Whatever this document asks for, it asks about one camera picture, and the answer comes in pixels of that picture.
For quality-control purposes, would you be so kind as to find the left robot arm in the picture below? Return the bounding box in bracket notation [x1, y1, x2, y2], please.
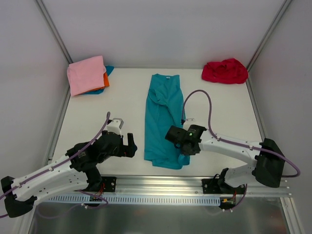
[0, 131, 137, 218]

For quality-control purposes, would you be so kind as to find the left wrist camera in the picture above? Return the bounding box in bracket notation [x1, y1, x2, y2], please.
[107, 118, 124, 136]

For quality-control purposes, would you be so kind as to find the folded orange t shirt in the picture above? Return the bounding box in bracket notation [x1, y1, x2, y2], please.
[86, 72, 110, 93]

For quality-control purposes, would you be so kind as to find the teal t shirt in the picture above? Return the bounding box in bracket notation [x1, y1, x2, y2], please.
[144, 74, 190, 170]
[83, 66, 114, 95]

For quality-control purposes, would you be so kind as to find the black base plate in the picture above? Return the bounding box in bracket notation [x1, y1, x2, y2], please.
[100, 176, 117, 193]
[201, 178, 246, 195]

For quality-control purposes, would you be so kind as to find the aluminium frame post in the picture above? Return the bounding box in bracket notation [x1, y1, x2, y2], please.
[34, 0, 73, 64]
[246, 0, 293, 69]

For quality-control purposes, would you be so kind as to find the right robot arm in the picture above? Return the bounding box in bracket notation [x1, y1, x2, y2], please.
[165, 124, 285, 194]

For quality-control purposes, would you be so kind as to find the folded teal t shirt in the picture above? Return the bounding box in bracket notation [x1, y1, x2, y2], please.
[83, 66, 114, 95]

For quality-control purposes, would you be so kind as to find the crumpled red t shirt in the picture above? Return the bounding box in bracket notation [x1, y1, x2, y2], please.
[201, 58, 249, 84]

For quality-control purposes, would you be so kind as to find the left aluminium frame post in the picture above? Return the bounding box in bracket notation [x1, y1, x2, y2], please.
[34, 0, 73, 64]

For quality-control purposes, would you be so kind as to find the white slotted cable duct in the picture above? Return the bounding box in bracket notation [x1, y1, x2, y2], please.
[47, 194, 221, 207]

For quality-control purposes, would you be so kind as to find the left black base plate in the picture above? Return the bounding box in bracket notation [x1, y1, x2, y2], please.
[100, 176, 117, 193]

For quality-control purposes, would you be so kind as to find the aluminium mounting rail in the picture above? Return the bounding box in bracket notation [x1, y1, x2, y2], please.
[114, 175, 293, 197]

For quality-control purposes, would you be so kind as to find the folded pink t shirt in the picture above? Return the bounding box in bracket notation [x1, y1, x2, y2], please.
[67, 56, 106, 96]

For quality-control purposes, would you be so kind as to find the right aluminium frame post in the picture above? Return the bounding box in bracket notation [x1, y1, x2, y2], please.
[246, 0, 293, 69]

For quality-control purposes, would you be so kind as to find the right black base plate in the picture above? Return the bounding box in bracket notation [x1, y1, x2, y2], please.
[201, 178, 246, 195]

